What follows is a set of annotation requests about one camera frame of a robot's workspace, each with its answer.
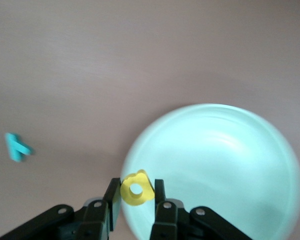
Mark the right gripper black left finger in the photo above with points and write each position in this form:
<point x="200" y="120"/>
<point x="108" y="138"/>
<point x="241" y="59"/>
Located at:
<point x="100" y="217"/>

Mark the cyan letter k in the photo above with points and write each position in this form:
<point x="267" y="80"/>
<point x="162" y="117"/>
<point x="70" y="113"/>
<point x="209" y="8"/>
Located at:
<point x="15" y="150"/>

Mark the light green plate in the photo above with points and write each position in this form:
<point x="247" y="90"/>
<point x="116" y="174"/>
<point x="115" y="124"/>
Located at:
<point x="215" y="162"/>

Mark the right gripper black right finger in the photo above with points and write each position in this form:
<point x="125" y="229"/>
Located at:
<point x="165" y="220"/>

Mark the yellow letter a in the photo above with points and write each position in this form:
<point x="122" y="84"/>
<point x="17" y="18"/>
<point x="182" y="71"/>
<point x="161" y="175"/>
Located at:
<point x="145" y="186"/>

